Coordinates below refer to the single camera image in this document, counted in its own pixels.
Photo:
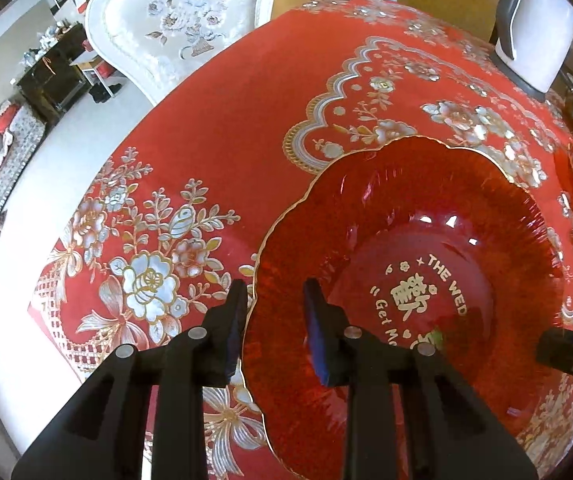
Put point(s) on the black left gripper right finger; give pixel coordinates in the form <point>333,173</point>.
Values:
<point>407,409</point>

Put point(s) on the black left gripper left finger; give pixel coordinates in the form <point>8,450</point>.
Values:
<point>99,433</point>

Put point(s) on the red wedding glass plate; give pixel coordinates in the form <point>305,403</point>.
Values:
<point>417,242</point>

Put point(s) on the red floral tablecloth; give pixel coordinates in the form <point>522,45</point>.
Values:
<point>182,208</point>

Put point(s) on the white electric kettle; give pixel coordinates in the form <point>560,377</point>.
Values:
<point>533,40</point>

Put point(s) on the dark wooden side cabinet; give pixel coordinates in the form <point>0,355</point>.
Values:
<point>53,85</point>

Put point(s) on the white ornate chair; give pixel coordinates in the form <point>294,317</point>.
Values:
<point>157,44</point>

